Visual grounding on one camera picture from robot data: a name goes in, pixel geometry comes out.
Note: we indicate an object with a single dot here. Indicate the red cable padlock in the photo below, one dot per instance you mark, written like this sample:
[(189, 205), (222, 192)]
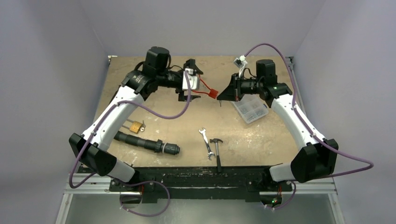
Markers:
[(211, 93)]

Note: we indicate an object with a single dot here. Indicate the clear plastic screw box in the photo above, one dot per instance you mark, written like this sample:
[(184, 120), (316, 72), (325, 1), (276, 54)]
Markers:
[(250, 108)]

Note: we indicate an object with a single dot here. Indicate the silver wrench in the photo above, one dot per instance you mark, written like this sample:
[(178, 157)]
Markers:
[(210, 153)]

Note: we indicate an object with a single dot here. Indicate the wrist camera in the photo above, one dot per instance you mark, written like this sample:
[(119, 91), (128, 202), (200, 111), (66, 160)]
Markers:
[(190, 80), (241, 63)]

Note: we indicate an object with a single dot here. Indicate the black handled hammer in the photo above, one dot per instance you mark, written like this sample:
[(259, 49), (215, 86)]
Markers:
[(216, 142)]

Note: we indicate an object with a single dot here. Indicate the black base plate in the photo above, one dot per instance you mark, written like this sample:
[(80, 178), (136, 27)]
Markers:
[(248, 183)]

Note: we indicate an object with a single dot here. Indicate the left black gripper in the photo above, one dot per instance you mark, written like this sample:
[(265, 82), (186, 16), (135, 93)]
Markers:
[(189, 63)]

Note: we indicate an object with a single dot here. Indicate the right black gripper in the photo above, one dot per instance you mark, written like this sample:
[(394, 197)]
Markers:
[(234, 87)]

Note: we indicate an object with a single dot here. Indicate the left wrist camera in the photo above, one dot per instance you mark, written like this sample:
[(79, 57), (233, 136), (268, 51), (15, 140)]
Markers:
[(190, 80)]

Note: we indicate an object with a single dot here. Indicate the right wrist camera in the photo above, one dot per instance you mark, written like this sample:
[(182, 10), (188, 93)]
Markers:
[(241, 63)]

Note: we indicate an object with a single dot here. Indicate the brass padlock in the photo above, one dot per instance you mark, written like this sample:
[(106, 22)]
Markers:
[(135, 126)]

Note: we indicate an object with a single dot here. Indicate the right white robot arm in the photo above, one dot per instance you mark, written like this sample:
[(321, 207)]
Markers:
[(316, 155)]

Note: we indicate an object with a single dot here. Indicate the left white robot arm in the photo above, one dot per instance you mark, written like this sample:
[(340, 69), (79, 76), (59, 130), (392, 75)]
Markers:
[(91, 147)]

